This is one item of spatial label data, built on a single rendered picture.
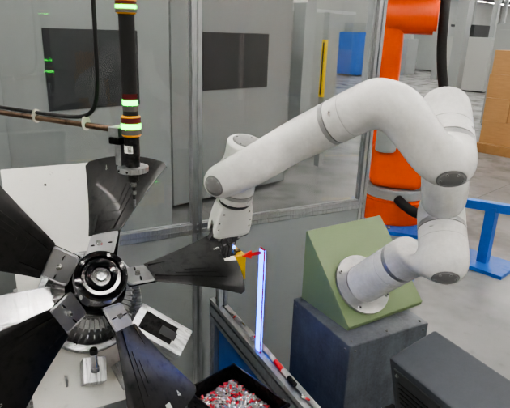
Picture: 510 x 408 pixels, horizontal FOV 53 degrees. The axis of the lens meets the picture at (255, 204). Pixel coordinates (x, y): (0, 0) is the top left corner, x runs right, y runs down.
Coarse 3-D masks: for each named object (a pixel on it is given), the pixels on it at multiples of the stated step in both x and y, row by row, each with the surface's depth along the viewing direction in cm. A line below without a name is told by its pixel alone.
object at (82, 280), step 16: (96, 256) 117; (112, 256) 118; (80, 272) 114; (96, 272) 116; (112, 272) 117; (64, 288) 122; (80, 288) 112; (96, 288) 114; (112, 288) 116; (96, 304) 116
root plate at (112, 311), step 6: (108, 306) 119; (114, 306) 121; (120, 306) 123; (108, 312) 117; (114, 312) 119; (120, 312) 121; (108, 318) 116; (126, 318) 123; (114, 324) 116; (120, 324) 118; (126, 324) 121; (132, 324) 123; (114, 330) 115
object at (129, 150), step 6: (126, 138) 113; (132, 138) 113; (138, 138) 114; (126, 144) 113; (132, 144) 113; (138, 144) 114; (126, 150) 114; (132, 150) 114; (138, 150) 115; (126, 156) 114; (132, 156) 114; (138, 156) 115; (126, 162) 115; (132, 162) 115; (138, 162) 116; (132, 180) 116; (138, 180) 117
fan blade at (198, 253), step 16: (208, 240) 140; (176, 256) 134; (192, 256) 134; (208, 256) 134; (160, 272) 126; (176, 272) 126; (192, 272) 127; (208, 272) 129; (224, 272) 130; (240, 272) 132; (224, 288) 126; (240, 288) 128
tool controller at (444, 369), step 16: (432, 336) 92; (400, 352) 90; (416, 352) 89; (432, 352) 88; (448, 352) 87; (464, 352) 87; (400, 368) 87; (416, 368) 86; (432, 368) 85; (448, 368) 84; (464, 368) 84; (480, 368) 83; (400, 384) 88; (416, 384) 84; (432, 384) 82; (448, 384) 82; (464, 384) 81; (480, 384) 80; (496, 384) 80; (400, 400) 90; (416, 400) 85; (432, 400) 81; (448, 400) 79; (464, 400) 78; (480, 400) 78; (496, 400) 77
